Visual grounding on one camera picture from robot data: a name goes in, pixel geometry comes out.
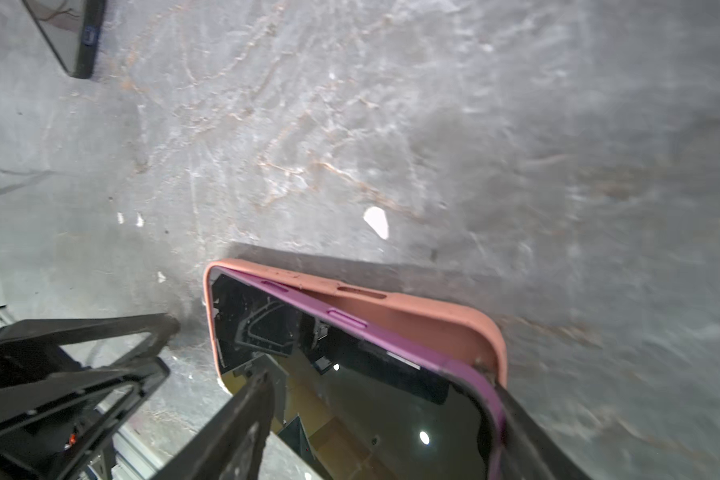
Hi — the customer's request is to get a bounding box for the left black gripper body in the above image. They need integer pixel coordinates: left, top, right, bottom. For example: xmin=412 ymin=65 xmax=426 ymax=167
xmin=0 ymin=413 xmax=117 ymax=479

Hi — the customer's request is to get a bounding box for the pink phone case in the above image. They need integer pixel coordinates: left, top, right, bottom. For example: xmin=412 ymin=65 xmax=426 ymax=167
xmin=203 ymin=258 xmax=509 ymax=388

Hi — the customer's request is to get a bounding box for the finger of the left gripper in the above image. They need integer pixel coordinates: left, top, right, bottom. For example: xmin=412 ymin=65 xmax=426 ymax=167
xmin=0 ymin=358 xmax=169 ymax=451
xmin=0 ymin=313 xmax=180 ymax=389

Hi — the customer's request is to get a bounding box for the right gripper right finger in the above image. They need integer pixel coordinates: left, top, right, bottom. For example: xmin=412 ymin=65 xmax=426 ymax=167
xmin=496 ymin=385 xmax=591 ymax=480

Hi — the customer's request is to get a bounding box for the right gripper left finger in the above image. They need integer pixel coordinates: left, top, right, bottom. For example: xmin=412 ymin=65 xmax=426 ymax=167
xmin=154 ymin=372 xmax=275 ymax=480

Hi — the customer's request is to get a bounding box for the black phone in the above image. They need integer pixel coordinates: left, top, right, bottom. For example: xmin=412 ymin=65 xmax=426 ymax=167
xmin=21 ymin=0 xmax=107 ymax=79
xmin=206 ymin=266 xmax=504 ymax=479

